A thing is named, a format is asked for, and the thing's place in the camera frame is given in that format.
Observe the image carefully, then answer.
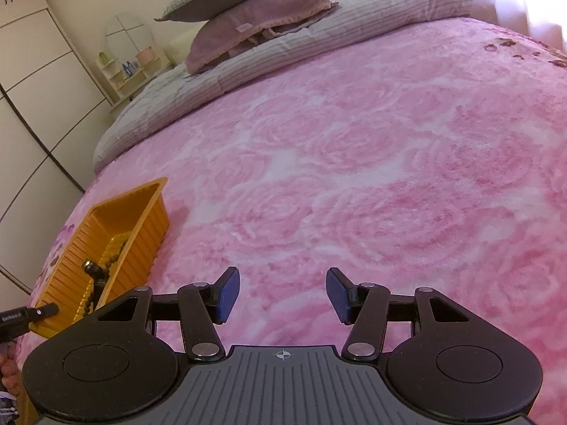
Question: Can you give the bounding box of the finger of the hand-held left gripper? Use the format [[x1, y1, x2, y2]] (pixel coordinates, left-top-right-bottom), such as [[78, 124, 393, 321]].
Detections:
[[0, 303, 60, 342]]

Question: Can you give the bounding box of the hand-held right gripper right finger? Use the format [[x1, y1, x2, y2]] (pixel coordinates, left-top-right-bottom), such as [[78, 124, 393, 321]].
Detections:
[[325, 267, 470, 362]]

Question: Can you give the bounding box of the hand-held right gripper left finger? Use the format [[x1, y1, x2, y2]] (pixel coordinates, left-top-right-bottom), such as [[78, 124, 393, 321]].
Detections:
[[95, 267, 241, 362]]

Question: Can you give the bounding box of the pile of dark bead bracelets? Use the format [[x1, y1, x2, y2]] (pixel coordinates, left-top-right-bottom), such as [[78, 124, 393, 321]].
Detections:
[[71, 236, 134, 319]]

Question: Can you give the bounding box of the orange ribbed plastic tray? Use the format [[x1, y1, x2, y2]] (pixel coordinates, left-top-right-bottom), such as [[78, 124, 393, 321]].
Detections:
[[29, 177, 172, 339]]

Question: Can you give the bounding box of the person's left hand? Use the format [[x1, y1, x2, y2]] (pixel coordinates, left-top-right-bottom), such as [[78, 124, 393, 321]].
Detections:
[[0, 353, 22, 406]]

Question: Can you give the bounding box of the pink rose-pattern blanket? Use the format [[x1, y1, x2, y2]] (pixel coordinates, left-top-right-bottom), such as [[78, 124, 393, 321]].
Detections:
[[11, 17, 567, 425]]

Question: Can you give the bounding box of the white wardrobe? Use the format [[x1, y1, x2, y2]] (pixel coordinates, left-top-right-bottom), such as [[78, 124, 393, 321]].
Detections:
[[0, 0, 113, 295]]

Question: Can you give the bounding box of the small cream desk shelf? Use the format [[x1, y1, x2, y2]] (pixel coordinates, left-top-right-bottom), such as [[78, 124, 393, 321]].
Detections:
[[96, 46, 174, 102]]

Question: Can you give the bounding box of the grey striped duvet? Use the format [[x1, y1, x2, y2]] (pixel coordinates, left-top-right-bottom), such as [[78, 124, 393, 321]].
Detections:
[[92, 0, 475, 173]]

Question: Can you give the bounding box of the mauve pillow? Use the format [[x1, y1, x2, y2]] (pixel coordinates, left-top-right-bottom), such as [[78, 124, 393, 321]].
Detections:
[[184, 0, 341, 75]]

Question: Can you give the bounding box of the light curtain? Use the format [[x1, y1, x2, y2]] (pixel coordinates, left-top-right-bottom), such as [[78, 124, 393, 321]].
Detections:
[[458, 0, 567, 51]]

